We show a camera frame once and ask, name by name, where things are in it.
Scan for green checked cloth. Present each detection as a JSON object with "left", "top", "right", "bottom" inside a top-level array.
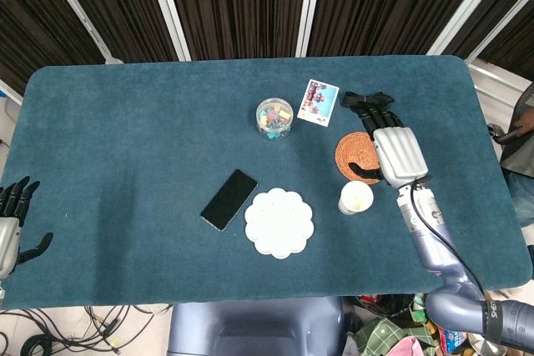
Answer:
[{"left": 354, "top": 317, "right": 437, "bottom": 356}]

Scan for white flower-shaped palette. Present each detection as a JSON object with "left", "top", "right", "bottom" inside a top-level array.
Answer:
[{"left": 244, "top": 188, "right": 315, "bottom": 260}]

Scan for dark slatted partition screen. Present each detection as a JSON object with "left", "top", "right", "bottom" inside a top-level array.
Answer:
[{"left": 0, "top": 0, "right": 534, "bottom": 97}]

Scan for black floor cables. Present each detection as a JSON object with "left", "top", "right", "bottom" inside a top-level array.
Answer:
[{"left": 0, "top": 304, "right": 172, "bottom": 356}]

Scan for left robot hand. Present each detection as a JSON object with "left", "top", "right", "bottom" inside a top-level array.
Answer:
[{"left": 0, "top": 176, "right": 54, "bottom": 280}]

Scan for black folded strap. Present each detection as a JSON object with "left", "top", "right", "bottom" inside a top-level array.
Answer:
[{"left": 341, "top": 90, "right": 395, "bottom": 116}]

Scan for blue table mat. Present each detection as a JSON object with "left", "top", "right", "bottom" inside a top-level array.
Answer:
[{"left": 0, "top": 54, "right": 533, "bottom": 311}]

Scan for pink cloth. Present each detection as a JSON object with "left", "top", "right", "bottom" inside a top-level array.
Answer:
[{"left": 385, "top": 336, "right": 423, "bottom": 356}]

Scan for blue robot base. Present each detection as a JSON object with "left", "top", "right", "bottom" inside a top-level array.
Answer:
[{"left": 167, "top": 296, "right": 346, "bottom": 356}]

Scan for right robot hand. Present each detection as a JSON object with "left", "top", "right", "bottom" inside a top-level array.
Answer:
[{"left": 348, "top": 103, "right": 431, "bottom": 188}]

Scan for printed photo card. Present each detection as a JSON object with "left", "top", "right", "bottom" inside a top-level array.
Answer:
[{"left": 296, "top": 78, "right": 340, "bottom": 128}]

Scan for clear jar of coloured clips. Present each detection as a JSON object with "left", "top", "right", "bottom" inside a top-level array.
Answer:
[{"left": 255, "top": 98, "right": 295, "bottom": 141}]

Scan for white paper cup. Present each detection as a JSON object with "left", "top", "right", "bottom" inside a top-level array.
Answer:
[{"left": 338, "top": 181, "right": 375, "bottom": 216}]

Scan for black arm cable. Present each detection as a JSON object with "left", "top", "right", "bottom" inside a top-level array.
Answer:
[{"left": 410, "top": 176, "right": 487, "bottom": 300}]

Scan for orange woven coaster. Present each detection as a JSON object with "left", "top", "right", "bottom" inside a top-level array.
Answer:
[{"left": 335, "top": 132, "right": 381, "bottom": 185}]

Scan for person in jeans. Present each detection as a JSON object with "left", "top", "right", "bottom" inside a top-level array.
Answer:
[{"left": 487, "top": 80, "right": 534, "bottom": 228}]

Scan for black smartphone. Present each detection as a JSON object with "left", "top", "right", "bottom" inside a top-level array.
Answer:
[{"left": 200, "top": 168, "right": 259, "bottom": 233}]

